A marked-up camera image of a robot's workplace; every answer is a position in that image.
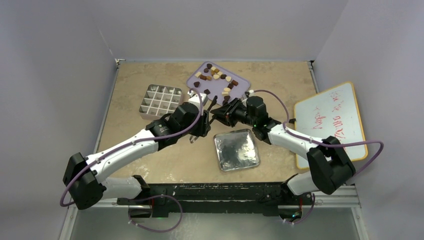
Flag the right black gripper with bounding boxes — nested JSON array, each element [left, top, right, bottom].
[[210, 98, 256, 128]]

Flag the dark chocolate tray bottom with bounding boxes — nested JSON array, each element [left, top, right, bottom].
[[222, 95, 231, 106]]

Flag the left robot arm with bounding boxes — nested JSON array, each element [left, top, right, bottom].
[[59, 102, 210, 210]]

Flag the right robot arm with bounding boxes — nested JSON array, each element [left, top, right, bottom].
[[211, 96, 356, 204]]

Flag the purple plastic tray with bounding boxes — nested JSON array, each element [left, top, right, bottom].
[[186, 61, 251, 106]]

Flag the silver metal box lid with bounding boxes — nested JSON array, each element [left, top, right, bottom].
[[213, 128, 260, 172]]

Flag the yellow framed whiteboard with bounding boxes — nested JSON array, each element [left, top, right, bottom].
[[293, 81, 369, 170]]

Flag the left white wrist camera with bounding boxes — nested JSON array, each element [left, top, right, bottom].
[[187, 90, 209, 108]]

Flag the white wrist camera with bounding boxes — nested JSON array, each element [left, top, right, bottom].
[[187, 90, 209, 108], [243, 89, 255, 99]]

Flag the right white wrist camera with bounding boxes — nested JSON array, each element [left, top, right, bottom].
[[243, 89, 255, 99]]

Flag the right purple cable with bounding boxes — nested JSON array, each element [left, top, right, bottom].
[[249, 89, 385, 226]]

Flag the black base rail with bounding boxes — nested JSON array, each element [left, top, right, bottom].
[[67, 181, 360, 220]]

